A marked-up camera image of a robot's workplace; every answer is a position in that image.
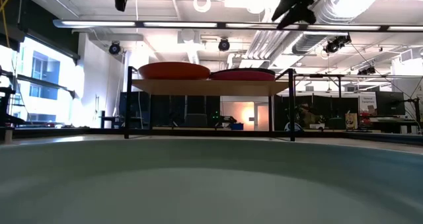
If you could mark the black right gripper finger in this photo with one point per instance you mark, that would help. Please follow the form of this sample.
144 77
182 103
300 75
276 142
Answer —
285 14
307 14

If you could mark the dark green plate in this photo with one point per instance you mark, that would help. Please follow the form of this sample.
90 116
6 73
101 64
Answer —
244 69

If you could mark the dark red plate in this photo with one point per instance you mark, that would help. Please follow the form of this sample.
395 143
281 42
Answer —
243 76

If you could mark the orange plate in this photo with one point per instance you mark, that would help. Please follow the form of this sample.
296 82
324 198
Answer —
173 71

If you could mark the pale green plate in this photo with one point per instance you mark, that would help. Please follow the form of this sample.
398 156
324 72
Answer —
211 184

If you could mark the wooden shelf with black legs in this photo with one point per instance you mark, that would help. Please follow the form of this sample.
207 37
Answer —
205 88

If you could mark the long light bar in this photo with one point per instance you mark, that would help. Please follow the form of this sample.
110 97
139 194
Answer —
181 24

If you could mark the white poster sign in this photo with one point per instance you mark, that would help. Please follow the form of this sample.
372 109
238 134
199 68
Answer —
367 101

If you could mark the printed cardboard box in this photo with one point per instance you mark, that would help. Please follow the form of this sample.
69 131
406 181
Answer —
351 121

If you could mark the black computer monitor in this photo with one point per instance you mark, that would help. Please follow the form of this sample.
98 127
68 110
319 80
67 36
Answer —
390 103

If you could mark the blue storage bin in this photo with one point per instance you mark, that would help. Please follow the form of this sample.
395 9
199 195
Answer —
236 127

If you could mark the silver ventilation duct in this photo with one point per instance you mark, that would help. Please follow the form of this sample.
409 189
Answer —
330 6

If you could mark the black ceiling camera cluster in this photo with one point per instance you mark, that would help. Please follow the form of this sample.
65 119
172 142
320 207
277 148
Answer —
335 44

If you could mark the black round ceiling camera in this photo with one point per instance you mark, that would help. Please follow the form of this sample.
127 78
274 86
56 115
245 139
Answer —
224 45
114 48

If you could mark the background black frame rack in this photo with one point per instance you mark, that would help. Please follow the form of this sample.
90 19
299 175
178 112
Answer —
339 85

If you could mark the black rig frame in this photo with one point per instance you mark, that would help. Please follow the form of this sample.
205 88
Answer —
198 131

